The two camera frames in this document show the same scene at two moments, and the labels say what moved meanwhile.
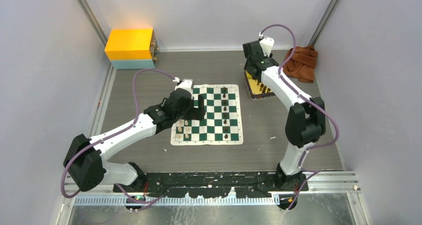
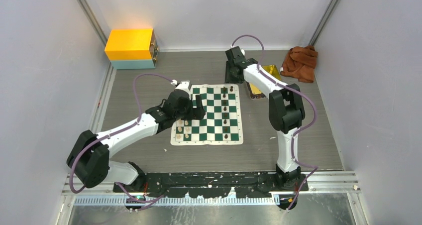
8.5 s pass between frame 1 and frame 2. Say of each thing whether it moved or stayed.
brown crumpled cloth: stayed
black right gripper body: moved
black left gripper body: stayed
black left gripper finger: stayed
